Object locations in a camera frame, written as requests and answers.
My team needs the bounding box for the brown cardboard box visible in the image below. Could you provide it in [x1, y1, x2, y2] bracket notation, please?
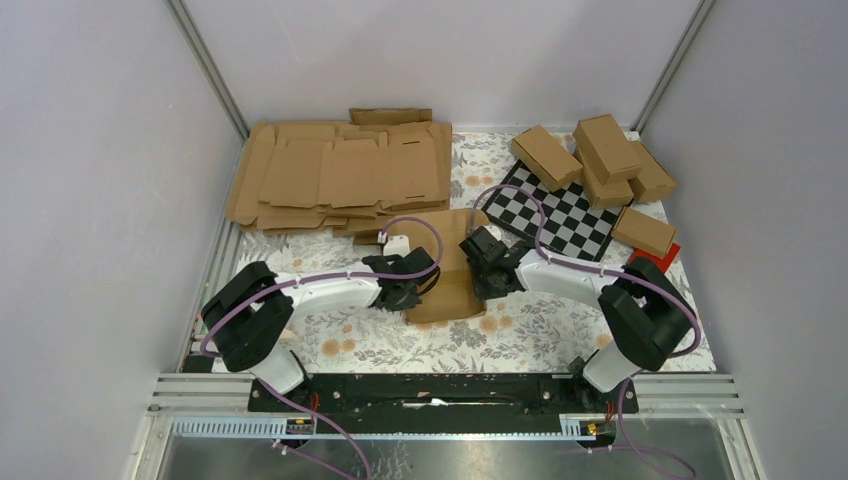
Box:
[405, 208, 489, 324]

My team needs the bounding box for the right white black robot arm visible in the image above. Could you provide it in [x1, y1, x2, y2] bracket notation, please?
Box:
[459, 227, 701, 412]

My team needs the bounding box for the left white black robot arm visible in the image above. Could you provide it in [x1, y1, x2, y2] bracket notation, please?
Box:
[200, 247, 440, 411]

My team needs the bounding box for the folded brown box far left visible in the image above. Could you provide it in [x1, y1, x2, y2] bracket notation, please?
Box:
[510, 125, 583, 192]

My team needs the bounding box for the folded brown box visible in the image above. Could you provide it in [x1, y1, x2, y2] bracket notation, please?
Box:
[510, 125, 583, 192]
[574, 147, 634, 209]
[628, 140, 677, 204]
[611, 207, 677, 257]
[574, 114, 643, 184]

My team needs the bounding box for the folded brown box middle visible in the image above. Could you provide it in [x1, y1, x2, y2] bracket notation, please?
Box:
[574, 147, 634, 209]

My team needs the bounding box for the folded brown box top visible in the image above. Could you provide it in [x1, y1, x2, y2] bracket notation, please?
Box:
[574, 114, 643, 184]

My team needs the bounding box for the folded brown box near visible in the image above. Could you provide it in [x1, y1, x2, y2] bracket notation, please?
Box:
[611, 207, 677, 257]

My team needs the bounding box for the red box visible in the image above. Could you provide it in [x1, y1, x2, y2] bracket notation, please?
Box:
[627, 242, 682, 273]

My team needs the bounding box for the folded brown box right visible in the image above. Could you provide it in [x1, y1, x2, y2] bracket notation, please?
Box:
[628, 140, 677, 204]

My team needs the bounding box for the floral patterned table mat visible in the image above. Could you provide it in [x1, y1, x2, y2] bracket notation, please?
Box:
[225, 132, 717, 373]

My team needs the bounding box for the black white checkerboard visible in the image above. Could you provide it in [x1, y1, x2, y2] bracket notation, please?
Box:
[482, 163, 622, 261]

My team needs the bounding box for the yellow green small tool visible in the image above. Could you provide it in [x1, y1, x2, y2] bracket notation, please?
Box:
[277, 330, 298, 343]

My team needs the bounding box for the stack of flat cardboard blanks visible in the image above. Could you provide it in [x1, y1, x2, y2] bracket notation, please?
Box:
[225, 108, 453, 235]

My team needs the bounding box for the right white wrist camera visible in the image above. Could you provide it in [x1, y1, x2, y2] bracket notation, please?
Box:
[483, 224, 503, 242]

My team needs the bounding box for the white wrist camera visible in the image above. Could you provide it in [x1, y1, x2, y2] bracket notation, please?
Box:
[377, 231, 411, 257]
[483, 224, 503, 242]

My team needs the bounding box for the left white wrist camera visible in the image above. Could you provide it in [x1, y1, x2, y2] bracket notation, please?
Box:
[377, 231, 411, 257]

